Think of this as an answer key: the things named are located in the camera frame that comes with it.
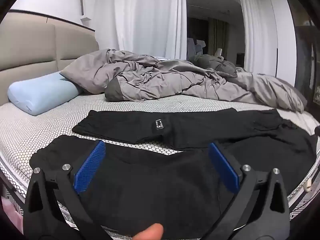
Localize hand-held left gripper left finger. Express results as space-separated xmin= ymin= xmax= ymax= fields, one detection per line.
xmin=23 ymin=140 xmax=113 ymax=240

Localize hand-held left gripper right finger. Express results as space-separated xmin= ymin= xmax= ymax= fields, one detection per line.
xmin=201 ymin=142 xmax=292 ymax=240

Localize black pants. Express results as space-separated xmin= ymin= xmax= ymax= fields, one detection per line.
xmin=29 ymin=108 xmax=319 ymax=233

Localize person's left hand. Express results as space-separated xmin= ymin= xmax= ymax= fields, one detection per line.
xmin=130 ymin=223 xmax=164 ymax=240

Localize white honeycomb pattern mattress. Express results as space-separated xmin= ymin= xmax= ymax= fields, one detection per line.
xmin=0 ymin=91 xmax=320 ymax=240

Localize light blue pillow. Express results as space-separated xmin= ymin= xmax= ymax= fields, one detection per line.
xmin=7 ymin=71 xmax=83 ymax=116

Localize dark grey pillow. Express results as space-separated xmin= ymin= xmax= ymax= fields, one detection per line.
xmin=189 ymin=54 xmax=238 ymax=78

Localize grey duvet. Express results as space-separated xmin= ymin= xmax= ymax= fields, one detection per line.
xmin=60 ymin=49 xmax=308 ymax=113

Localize brown curtain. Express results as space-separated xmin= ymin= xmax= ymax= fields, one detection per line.
xmin=207 ymin=17 xmax=229 ymax=58

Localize beige padded headboard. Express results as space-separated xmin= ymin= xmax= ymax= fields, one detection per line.
xmin=0 ymin=9 xmax=100 ymax=106

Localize white wardrobe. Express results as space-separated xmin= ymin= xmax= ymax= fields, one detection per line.
xmin=269 ymin=0 xmax=297 ymax=85

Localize narrow white curtain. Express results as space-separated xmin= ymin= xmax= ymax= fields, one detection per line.
xmin=235 ymin=0 xmax=272 ymax=74

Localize wide white curtain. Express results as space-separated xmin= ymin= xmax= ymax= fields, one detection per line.
xmin=94 ymin=0 xmax=187 ymax=60

